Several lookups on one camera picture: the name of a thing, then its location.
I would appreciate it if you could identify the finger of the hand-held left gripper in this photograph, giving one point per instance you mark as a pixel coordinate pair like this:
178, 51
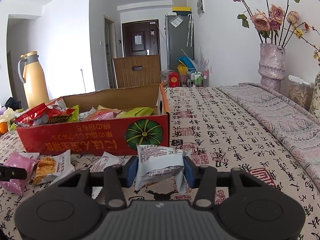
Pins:
12, 173

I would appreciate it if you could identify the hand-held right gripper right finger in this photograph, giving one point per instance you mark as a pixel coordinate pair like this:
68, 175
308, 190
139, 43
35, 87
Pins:
189, 175

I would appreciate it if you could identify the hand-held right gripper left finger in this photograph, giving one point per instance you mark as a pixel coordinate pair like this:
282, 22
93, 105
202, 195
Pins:
131, 173

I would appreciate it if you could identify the silver snack packet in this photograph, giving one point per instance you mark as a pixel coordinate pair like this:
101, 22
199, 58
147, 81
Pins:
157, 162

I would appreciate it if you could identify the red pumpkin print cardboard box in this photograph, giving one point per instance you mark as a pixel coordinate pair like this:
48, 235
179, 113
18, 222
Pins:
87, 140

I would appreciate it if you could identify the red snack packet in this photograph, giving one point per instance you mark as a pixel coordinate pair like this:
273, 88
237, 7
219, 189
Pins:
37, 116

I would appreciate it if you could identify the long orange snack packet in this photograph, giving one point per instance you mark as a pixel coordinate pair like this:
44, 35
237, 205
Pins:
101, 115

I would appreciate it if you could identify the pink snack packet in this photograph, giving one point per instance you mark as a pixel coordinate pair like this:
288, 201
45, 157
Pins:
22, 160

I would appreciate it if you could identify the white label snack packet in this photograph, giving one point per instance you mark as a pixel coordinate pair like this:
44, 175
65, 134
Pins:
105, 163

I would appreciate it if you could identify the oat crisp snack packet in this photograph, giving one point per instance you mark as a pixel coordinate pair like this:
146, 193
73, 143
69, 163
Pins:
47, 166

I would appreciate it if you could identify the orange fruit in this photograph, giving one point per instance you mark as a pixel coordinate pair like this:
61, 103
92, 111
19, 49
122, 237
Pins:
2, 127

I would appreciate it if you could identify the calligraphy print tablecloth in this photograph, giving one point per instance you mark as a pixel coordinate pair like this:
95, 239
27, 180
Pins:
220, 135

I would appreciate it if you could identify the crumpled pale plastic wrap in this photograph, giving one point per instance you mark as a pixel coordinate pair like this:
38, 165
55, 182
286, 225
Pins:
8, 115

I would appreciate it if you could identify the black bag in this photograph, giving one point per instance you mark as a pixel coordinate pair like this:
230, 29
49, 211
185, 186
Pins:
13, 103

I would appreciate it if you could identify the yellow thermos jug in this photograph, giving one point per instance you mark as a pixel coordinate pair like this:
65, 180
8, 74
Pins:
35, 82

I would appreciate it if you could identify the red gift box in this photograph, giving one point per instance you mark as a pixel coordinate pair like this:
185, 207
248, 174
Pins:
174, 80

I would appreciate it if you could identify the brown wooden chair back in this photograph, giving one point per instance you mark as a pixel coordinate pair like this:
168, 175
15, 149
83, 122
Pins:
137, 77

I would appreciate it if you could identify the grey pink patterned blanket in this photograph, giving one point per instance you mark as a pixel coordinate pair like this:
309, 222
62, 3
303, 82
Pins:
275, 120

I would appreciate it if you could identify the yellow bag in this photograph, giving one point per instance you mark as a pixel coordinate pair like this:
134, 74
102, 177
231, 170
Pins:
182, 70

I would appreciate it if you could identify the blue plastic item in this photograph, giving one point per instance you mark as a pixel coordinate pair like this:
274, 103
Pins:
186, 62

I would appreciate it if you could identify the white dried grass bunch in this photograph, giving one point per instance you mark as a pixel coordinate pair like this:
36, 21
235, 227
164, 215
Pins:
203, 58

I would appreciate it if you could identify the dark brown entrance door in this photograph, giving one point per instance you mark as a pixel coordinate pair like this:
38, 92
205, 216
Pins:
140, 50

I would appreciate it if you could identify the grey refrigerator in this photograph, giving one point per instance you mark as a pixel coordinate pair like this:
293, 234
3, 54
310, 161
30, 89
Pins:
178, 45

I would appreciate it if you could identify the paper notice on door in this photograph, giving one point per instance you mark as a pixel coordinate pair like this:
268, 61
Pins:
138, 39

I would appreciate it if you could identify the pink textured vase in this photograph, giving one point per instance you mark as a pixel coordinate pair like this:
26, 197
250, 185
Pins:
272, 67

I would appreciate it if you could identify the clear jar of seeds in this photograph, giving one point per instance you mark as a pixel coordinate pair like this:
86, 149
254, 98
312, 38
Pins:
300, 95

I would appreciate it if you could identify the white folded umbrella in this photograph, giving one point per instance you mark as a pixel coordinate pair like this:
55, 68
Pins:
188, 31
192, 31

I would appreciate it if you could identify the floral patterned vase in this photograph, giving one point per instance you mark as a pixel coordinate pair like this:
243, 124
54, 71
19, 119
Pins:
316, 97

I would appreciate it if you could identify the paper sheet on refrigerator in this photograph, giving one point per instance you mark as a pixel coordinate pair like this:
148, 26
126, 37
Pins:
177, 22

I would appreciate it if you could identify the yellow and black box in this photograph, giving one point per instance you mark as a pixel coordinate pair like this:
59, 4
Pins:
181, 10

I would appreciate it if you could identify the yellow flower branches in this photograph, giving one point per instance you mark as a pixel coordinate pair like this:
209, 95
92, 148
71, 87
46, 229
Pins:
317, 55

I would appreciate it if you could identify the dried pink roses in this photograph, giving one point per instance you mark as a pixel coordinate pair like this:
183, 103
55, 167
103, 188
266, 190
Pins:
275, 13

